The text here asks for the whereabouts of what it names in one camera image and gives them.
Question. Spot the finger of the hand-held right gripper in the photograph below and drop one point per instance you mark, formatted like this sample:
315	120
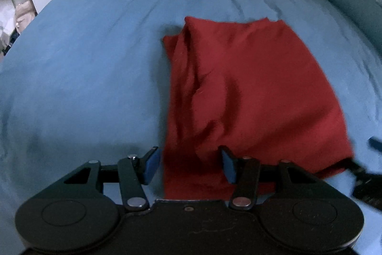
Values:
368	186
376	144

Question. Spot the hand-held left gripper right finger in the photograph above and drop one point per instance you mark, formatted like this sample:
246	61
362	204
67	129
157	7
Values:
228	165

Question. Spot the red long-sleeved sweater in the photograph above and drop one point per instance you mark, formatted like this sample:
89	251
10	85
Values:
253	78

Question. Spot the dark bag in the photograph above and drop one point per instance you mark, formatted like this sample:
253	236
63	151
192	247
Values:
9	44

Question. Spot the bed with blue sheet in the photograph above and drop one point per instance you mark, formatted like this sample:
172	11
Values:
89	69

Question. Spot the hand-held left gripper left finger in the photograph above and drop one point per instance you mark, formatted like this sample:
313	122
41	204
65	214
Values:
152	165

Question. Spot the beige cloth bag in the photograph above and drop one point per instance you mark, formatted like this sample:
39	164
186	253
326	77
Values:
25	16

